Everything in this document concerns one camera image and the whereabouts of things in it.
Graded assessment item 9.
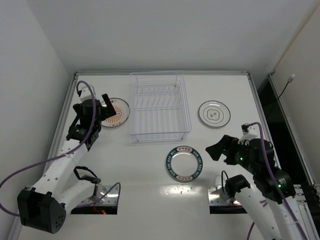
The orange sunburst plate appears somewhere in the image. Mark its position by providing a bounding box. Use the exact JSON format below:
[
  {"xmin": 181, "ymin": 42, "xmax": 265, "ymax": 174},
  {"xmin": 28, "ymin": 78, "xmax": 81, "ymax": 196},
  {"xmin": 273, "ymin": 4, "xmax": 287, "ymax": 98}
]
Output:
[{"xmin": 101, "ymin": 97, "xmax": 130, "ymax": 128}]

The green rim lettered plate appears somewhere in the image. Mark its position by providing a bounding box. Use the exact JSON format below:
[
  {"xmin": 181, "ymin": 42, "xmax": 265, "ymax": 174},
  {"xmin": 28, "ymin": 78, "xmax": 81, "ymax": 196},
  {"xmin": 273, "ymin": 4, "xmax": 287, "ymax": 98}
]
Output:
[{"xmin": 165, "ymin": 145, "xmax": 204, "ymax": 183}]

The white plate dark rim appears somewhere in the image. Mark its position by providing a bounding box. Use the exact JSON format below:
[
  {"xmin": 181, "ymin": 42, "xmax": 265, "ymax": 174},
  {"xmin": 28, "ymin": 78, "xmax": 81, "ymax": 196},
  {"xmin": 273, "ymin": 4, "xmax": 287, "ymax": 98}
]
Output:
[{"xmin": 198, "ymin": 100, "xmax": 231, "ymax": 128}]

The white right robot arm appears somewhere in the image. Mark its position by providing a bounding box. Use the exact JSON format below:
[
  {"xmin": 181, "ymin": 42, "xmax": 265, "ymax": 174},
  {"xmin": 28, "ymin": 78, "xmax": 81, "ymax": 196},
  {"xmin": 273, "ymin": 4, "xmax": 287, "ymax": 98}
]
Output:
[{"xmin": 205, "ymin": 135, "xmax": 308, "ymax": 240}]

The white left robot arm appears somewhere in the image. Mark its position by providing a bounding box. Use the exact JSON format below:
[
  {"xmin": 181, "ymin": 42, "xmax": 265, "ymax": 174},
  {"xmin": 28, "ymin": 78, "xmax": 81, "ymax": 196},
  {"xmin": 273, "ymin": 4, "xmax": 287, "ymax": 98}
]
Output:
[{"xmin": 17, "ymin": 91, "xmax": 116, "ymax": 234}]

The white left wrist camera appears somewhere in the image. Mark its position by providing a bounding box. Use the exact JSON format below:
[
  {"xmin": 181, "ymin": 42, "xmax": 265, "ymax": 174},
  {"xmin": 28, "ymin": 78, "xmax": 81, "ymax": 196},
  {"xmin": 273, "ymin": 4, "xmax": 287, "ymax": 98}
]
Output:
[{"xmin": 77, "ymin": 84, "xmax": 97, "ymax": 103}]

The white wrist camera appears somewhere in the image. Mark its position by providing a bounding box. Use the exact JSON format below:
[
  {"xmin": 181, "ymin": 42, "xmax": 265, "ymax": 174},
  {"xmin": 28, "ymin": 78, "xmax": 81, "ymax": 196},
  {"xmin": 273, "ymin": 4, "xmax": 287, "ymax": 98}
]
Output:
[
  {"xmin": 77, "ymin": 84, "xmax": 97, "ymax": 103},
  {"xmin": 237, "ymin": 122, "xmax": 263, "ymax": 146}
]

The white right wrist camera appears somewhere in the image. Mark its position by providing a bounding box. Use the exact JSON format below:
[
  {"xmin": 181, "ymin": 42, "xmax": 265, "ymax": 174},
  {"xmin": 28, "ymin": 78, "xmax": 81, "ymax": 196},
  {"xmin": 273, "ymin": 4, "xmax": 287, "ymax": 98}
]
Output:
[{"xmin": 237, "ymin": 122, "xmax": 263, "ymax": 146}]

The clear wire dish rack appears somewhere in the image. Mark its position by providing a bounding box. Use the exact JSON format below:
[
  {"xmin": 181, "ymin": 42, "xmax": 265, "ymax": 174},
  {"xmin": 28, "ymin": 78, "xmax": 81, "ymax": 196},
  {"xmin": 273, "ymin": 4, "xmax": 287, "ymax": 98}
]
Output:
[{"xmin": 129, "ymin": 71, "xmax": 192, "ymax": 143}]

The black hanging cable white plug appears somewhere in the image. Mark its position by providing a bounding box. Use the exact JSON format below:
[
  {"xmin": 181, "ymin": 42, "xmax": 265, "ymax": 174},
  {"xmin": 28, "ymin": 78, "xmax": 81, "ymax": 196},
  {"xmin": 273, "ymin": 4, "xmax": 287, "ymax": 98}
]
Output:
[{"xmin": 258, "ymin": 74, "xmax": 296, "ymax": 124}]

